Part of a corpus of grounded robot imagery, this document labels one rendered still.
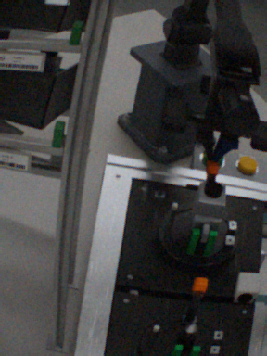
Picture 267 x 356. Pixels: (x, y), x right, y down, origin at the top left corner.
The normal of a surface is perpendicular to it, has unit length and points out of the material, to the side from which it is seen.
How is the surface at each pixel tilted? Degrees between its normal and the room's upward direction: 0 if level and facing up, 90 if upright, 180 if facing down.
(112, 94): 0
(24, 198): 0
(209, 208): 90
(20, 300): 0
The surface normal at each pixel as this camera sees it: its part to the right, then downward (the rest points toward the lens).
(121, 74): 0.14, -0.72
